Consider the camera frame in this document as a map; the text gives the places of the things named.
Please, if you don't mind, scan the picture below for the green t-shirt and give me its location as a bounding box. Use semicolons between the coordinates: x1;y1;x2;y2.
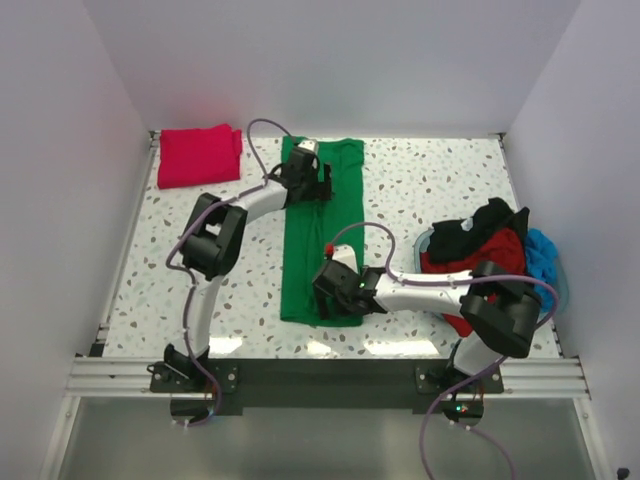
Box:
280;138;365;328

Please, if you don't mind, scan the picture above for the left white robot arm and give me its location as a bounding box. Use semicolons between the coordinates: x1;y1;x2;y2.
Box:
164;140;331;392

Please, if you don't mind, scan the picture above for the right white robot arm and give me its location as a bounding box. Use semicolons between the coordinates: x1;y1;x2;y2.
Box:
312;259;541;393

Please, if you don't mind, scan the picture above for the black t-shirt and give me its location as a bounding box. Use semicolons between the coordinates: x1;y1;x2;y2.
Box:
427;197;531;264

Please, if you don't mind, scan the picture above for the folded pink red t-shirt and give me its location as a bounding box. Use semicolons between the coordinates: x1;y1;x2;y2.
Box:
157;124;243;190

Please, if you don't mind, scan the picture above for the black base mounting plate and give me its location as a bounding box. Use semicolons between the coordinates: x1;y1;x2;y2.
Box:
149;357;504;417

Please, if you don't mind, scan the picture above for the dark red t-shirt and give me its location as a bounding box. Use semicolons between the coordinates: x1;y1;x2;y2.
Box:
418;228;526;339

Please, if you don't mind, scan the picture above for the bright blue t-shirt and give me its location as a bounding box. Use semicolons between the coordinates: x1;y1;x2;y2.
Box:
525;228;558;288

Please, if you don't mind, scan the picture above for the translucent blue laundry basket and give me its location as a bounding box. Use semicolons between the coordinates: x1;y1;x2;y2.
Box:
414;229;569;313

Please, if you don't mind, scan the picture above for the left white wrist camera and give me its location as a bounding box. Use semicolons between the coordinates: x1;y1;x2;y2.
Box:
294;139;319;157

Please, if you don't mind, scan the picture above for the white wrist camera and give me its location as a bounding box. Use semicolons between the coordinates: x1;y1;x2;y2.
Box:
294;139;319;157
325;244;359;273

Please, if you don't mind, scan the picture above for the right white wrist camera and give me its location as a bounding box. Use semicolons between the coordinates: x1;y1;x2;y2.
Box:
325;244;359;273

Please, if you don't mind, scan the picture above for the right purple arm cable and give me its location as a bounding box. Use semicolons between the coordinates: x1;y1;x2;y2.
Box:
324;222;561;480

